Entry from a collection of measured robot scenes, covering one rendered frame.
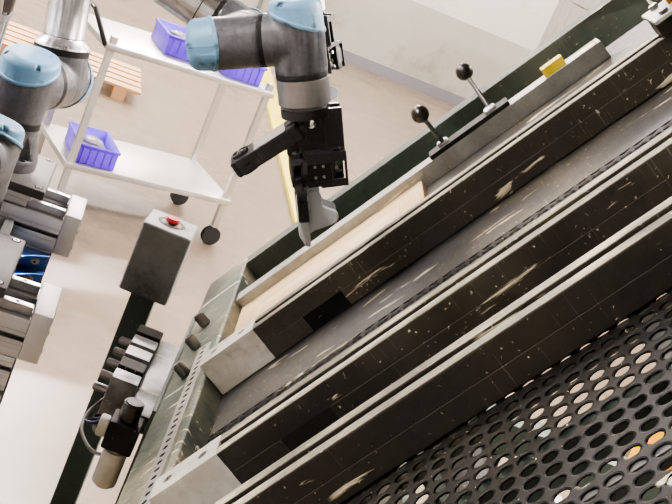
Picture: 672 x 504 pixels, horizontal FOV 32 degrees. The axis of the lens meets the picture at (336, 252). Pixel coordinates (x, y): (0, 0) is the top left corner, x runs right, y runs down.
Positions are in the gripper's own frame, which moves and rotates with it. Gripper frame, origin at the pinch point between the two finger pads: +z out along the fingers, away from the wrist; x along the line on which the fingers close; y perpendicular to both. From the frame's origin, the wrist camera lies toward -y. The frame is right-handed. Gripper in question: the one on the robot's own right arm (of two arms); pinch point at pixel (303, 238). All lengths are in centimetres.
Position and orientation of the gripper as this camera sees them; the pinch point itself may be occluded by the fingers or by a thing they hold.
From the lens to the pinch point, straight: 172.4
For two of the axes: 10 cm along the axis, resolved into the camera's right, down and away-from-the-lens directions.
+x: -1.0, -3.5, 9.3
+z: 0.8, 9.3, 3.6
